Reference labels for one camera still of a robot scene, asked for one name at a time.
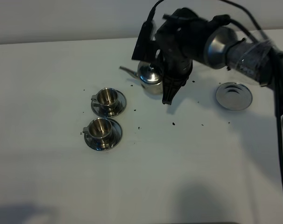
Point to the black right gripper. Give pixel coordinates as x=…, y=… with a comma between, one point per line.
x=182, y=40

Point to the stainless steel teapot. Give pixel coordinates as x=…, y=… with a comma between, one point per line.
x=149, y=76

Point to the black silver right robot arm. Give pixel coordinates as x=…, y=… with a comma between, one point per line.
x=222, y=42

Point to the steel teapot saucer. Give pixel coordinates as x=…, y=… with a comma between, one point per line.
x=233, y=96

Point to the far stainless steel teacup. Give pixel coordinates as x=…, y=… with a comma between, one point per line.
x=106, y=99

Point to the stainless steel teacup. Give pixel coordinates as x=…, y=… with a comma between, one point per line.
x=99, y=129
x=106, y=99

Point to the near stainless steel teacup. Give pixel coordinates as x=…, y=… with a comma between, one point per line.
x=99, y=129

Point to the far steel cup saucer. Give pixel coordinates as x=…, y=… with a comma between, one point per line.
x=111, y=113

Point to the steel cup saucer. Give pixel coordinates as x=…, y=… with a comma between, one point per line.
x=111, y=113
x=104, y=145

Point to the near steel cup saucer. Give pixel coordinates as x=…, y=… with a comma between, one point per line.
x=104, y=145

